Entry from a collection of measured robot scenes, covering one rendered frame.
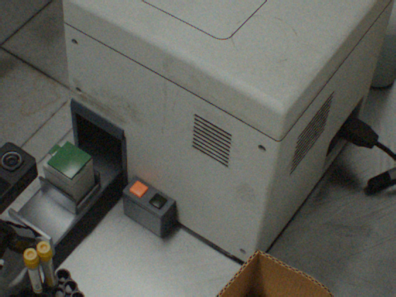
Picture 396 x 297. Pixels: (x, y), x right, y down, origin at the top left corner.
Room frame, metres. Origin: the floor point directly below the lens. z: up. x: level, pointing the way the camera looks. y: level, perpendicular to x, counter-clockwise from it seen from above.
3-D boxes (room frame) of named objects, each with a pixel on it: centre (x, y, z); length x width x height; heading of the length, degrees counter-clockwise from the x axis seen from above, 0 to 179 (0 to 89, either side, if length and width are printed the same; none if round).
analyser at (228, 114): (0.67, -0.02, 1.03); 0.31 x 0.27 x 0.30; 149
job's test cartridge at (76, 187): (0.56, 0.15, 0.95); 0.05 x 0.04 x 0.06; 59
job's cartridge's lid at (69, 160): (0.56, 0.15, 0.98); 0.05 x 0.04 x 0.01; 59
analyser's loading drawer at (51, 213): (0.58, 0.14, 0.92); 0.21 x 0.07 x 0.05; 149
